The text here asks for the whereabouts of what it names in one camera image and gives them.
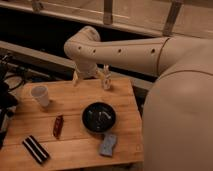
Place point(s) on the wooden table board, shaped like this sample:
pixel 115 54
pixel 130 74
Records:
pixel 76 147

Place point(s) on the black equipment at left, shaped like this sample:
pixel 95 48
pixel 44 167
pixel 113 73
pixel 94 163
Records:
pixel 7 100

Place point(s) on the red pocket knife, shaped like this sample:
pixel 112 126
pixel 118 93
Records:
pixel 58 124

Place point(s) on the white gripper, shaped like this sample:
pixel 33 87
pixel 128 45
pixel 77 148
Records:
pixel 88 71

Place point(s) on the black ceramic bowl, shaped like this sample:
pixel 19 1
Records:
pixel 98 117

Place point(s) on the blue sponge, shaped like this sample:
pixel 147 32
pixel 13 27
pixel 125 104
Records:
pixel 106 147

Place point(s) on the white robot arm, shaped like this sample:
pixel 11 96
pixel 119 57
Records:
pixel 178 110

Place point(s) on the black white striped block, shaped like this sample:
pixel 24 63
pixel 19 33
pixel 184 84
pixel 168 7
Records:
pixel 36 150

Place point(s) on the metal rail frame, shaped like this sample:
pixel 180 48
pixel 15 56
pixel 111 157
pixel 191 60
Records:
pixel 155 18

